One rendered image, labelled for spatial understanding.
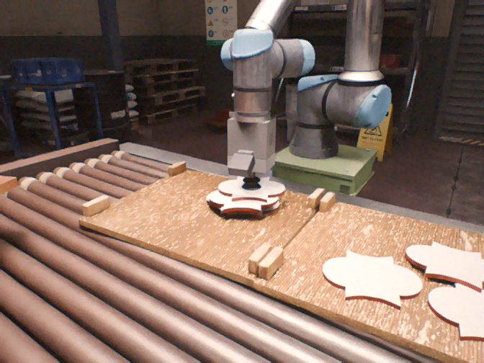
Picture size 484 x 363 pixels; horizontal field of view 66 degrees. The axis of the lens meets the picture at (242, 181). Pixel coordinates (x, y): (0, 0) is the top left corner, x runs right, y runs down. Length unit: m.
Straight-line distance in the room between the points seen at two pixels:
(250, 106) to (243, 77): 0.05
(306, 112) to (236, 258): 0.58
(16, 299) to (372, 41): 0.89
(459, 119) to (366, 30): 4.35
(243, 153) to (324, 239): 0.23
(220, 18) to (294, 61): 5.66
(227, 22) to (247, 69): 5.63
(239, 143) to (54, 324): 0.44
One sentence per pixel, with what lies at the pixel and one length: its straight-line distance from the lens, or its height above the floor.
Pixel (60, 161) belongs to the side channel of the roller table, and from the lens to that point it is 1.23.
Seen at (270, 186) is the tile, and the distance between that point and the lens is 0.81.
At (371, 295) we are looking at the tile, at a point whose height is 0.94.
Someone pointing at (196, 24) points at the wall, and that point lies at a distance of 6.71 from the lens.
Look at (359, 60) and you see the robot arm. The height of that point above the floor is 1.23.
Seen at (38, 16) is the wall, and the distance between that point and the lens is 5.86.
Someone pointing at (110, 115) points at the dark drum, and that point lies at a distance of 4.37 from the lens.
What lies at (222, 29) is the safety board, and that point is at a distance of 6.39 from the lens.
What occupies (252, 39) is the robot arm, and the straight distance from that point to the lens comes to 0.71.
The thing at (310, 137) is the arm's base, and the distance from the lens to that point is 1.10.
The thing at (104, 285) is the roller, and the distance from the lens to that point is 0.65.
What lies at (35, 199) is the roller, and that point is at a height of 0.92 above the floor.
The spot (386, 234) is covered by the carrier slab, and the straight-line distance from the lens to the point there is 0.76.
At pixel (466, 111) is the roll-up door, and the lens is 5.28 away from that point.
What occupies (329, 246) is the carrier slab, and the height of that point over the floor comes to 0.94.
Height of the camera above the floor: 1.29
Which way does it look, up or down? 22 degrees down
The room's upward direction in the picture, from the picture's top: straight up
